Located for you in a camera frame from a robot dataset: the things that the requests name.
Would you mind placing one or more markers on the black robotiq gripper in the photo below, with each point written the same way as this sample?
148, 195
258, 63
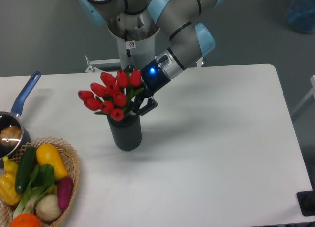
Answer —
153, 79

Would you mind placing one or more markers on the red tulip bouquet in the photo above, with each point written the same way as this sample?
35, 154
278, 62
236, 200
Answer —
114, 96

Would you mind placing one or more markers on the dark grey ribbed vase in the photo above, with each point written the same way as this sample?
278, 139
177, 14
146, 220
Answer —
127, 133

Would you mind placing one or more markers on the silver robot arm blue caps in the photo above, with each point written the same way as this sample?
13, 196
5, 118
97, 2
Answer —
156, 41

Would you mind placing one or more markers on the yellow squash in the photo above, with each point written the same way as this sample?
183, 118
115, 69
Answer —
48, 154

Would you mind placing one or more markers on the purple eggplant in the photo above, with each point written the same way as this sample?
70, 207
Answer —
64, 192

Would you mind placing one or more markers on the green cucumber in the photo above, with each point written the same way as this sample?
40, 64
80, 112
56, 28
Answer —
24, 170

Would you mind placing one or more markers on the green bok choy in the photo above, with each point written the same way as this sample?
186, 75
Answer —
41, 181

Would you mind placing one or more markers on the brown bun in pan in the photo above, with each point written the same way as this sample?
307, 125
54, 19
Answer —
10, 136

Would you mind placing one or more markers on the white garlic bulb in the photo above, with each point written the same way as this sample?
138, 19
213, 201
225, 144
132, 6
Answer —
47, 209

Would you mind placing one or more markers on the yellow bell pepper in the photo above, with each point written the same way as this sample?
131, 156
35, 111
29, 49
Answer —
7, 183

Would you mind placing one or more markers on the blue plastic bag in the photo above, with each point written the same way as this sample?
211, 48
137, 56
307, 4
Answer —
300, 16

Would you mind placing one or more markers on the orange fruit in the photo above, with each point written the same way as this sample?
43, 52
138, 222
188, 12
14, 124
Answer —
25, 220

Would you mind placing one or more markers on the black device at table edge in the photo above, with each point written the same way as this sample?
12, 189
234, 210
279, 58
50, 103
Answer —
306, 200

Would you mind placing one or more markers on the blue handled saucepan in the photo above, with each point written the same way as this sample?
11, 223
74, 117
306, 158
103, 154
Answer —
12, 118

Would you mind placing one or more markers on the white furniture frame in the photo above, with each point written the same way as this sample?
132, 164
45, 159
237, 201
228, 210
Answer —
305, 102

